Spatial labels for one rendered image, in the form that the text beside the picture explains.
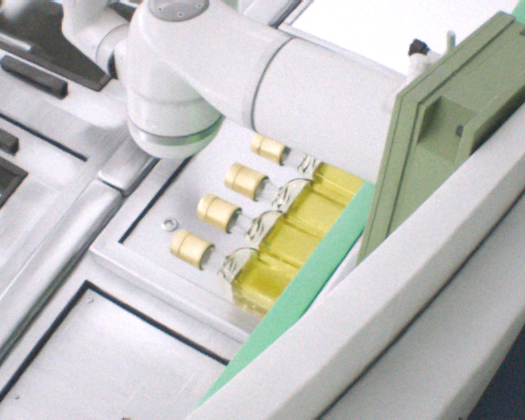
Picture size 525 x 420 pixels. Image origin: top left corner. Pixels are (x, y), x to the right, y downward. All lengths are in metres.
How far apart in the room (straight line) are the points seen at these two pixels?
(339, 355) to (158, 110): 0.54
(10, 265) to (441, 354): 1.07
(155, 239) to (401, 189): 0.80
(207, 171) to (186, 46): 0.66
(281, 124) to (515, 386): 0.39
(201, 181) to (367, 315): 1.06
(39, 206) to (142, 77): 0.69
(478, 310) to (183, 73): 0.42
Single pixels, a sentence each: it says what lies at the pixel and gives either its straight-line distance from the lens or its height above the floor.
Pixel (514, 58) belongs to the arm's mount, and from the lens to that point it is 1.08.
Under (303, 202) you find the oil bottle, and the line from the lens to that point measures 1.56.
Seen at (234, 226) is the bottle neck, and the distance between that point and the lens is 1.57.
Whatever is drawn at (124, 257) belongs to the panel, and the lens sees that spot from 1.72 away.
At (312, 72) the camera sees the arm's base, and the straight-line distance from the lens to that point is 1.11.
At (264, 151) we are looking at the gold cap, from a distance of 1.63.
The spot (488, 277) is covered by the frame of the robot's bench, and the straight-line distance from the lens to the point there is 0.88.
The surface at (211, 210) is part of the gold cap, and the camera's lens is 1.58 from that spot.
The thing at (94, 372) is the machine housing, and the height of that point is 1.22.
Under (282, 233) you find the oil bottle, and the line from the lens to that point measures 1.53.
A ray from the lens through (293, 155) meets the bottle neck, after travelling 1.62.
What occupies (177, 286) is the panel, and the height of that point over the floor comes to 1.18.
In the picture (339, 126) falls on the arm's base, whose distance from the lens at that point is 1.10.
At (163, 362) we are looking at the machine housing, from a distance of 1.67.
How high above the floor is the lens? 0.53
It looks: 21 degrees up
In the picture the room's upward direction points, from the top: 64 degrees counter-clockwise
